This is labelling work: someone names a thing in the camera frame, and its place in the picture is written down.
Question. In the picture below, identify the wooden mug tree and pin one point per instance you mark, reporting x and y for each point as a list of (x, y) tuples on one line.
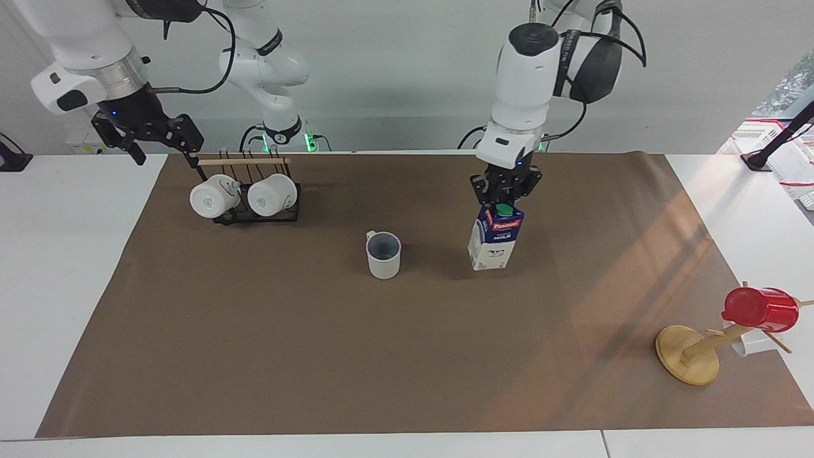
[(688, 356)]

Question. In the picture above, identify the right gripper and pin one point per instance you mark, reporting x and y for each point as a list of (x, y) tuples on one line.
[(132, 108)]

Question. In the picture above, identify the small white cup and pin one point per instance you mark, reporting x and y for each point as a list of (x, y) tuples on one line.
[(753, 345)]

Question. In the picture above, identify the milk carton with green cap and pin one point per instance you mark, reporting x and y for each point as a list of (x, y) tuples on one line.
[(493, 242)]

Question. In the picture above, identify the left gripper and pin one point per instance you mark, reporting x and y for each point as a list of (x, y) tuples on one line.
[(507, 173)]

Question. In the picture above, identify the white plastic basket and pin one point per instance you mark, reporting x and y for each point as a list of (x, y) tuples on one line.
[(792, 168)]

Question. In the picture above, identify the black stand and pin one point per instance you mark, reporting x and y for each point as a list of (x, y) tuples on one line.
[(13, 160), (779, 137)]

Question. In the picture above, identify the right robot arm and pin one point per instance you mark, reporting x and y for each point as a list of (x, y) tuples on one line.
[(82, 38)]

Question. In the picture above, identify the grey white mug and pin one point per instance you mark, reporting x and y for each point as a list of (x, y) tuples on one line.
[(383, 261)]

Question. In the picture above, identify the red cup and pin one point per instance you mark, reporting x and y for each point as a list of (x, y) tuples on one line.
[(763, 310)]

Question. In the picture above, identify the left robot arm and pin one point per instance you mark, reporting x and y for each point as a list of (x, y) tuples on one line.
[(524, 83)]

